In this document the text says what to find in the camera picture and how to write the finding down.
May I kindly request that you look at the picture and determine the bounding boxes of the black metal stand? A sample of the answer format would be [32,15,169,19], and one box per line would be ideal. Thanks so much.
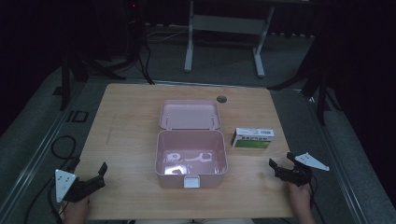
[58,46,126,112]
[266,59,344,126]

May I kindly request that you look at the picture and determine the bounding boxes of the pink plastic box with lid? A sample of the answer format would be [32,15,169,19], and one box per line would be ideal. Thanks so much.
[154,99,229,189]

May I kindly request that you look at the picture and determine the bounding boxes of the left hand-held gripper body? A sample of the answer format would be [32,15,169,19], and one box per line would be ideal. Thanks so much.
[54,169,106,203]

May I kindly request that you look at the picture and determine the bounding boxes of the person's light trousers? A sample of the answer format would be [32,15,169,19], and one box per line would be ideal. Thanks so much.
[126,217,255,224]

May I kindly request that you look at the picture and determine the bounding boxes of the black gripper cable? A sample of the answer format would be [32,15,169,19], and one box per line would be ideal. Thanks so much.
[307,174,327,224]
[23,174,64,224]

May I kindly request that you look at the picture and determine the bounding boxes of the white and green medicine box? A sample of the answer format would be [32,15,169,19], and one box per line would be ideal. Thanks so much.
[231,127,276,149]

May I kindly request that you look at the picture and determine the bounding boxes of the dark computer tower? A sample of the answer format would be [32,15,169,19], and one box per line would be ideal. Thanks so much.
[123,0,147,62]

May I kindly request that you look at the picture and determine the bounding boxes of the person's left hand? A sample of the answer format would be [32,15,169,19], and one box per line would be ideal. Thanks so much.
[62,197,92,224]

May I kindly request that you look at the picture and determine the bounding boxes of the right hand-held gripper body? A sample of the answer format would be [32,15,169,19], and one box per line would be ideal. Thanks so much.
[275,151,331,188]

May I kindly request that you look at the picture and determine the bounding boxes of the person's right hand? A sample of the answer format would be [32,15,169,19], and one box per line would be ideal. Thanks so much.
[286,182,313,213]

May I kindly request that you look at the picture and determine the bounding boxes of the black looped cable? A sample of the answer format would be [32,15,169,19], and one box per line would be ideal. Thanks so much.
[50,134,78,161]

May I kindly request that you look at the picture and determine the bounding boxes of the black floor cable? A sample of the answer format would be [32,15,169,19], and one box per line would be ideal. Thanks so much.
[135,31,156,86]

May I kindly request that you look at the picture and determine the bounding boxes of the white metal desk frame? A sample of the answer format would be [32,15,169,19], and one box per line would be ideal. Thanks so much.
[183,0,276,78]

